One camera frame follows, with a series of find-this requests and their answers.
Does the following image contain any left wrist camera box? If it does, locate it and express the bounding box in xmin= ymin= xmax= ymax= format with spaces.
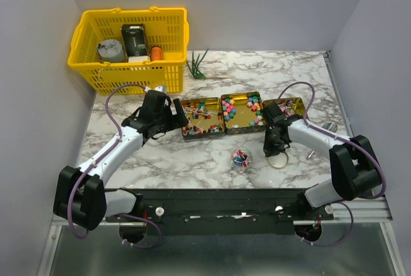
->
xmin=152 ymin=85 xmax=167 ymax=94

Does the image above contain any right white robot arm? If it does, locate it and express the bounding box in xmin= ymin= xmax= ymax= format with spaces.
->
xmin=262 ymin=103 xmax=385 ymax=220

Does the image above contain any tin of dark lollipops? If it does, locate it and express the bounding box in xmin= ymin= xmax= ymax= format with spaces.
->
xmin=181 ymin=98 xmax=225 ymax=141

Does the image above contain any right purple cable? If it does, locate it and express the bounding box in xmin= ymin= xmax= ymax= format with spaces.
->
xmin=277 ymin=82 xmax=386 ymax=246

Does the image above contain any grey crumpled can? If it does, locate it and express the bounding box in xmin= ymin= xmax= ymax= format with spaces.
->
xmin=97 ymin=39 xmax=126 ymax=63

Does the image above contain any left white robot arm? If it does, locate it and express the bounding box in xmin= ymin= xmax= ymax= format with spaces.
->
xmin=53 ymin=90 xmax=188 ymax=230

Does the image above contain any black carton box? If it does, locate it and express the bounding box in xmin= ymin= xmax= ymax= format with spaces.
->
xmin=121 ymin=24 xmax=148 ymax=56

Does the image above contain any silver metal scoop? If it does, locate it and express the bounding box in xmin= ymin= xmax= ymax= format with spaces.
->
xmin=307 ymin=121 xmax=338 ymax=160

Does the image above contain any yellow plastic shopping basket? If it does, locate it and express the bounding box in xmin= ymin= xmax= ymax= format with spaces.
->
xmin=67 ymin=6 xmax=189 ymax=96

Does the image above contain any clear glass jar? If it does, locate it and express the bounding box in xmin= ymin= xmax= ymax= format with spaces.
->
xmin=230 ymin=148 xmax=253 ymax=173

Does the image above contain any orange bottle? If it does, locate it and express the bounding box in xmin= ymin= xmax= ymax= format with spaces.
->
xmin=150 ymin=46 xmax=164 ymax=61

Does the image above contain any green onion sprig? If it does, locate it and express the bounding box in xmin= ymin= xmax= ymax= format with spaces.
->
xmin=186 ymin=49 xmax=229 ymax=80

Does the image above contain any black mounting base rail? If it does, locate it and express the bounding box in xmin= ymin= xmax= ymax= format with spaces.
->
xmin=105 ymin=188 xmax=333 ymax=241

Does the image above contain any white box in basket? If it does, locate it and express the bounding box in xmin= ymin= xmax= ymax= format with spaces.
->
xmin=128 ymin=56 xmax=151 ymax=63

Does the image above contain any round jar lid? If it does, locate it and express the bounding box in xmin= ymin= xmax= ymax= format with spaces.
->
xmin=267 ymin=152 xmax=289 ymax=169

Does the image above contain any tin of star candies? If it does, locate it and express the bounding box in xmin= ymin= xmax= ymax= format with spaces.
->
xmin=220 ymin=92 xmax=266 ymax=135

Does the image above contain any tin of rainbow lollipops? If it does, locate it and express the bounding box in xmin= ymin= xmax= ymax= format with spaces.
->
xmin=263 ymin=98 xmax=306 ymax=116

